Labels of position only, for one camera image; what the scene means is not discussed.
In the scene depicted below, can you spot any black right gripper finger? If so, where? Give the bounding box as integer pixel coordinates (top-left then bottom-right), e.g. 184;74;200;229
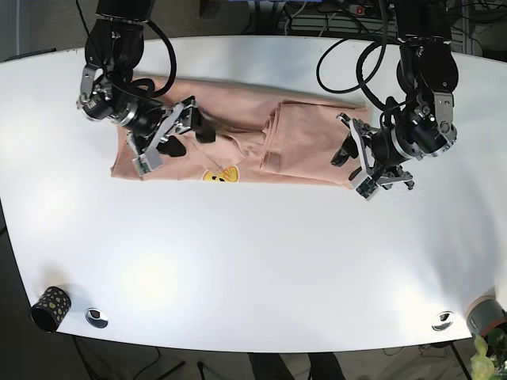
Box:
192;109;216;143
132;136;187;177

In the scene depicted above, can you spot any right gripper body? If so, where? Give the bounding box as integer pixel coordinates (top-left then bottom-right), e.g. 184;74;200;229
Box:
77;65;198;151

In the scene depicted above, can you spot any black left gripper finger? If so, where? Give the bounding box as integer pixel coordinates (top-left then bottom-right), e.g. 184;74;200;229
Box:
349;168;378;200
330;134;358;166

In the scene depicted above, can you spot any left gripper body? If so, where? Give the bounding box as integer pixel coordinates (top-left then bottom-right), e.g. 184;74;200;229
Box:
337;92;457;190

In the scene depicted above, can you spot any peach pink T-shirt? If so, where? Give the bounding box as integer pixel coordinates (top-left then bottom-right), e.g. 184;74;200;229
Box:
109;77;372;190

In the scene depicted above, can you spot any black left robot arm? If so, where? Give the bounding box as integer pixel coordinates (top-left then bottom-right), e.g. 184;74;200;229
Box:
331;1;459;200

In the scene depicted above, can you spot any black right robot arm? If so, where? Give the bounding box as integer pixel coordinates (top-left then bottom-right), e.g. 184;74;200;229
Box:
77;1;216;176

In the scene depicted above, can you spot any right silver table grommet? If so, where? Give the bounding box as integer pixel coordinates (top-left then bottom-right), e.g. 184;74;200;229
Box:
431;310;454;332

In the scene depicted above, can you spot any silver table grommet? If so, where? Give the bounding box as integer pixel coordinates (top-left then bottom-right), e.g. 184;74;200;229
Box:
431;310;454;332
85;308;109;329

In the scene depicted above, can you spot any left silver table grommet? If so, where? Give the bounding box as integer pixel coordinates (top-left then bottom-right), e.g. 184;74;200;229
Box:
85;308;109;329

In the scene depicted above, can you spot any grey plant pot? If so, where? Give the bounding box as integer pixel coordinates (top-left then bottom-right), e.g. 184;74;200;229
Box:
465;295;506;337

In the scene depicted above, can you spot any black gold spotted cup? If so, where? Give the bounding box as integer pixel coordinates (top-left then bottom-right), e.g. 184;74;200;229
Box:
30;287;72;333

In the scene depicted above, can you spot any green potted plant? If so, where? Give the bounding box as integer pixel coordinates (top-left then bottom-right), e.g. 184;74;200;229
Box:
471;328;506;380

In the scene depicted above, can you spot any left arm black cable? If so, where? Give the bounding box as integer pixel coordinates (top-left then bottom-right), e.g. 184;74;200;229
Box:
315;0;401;116

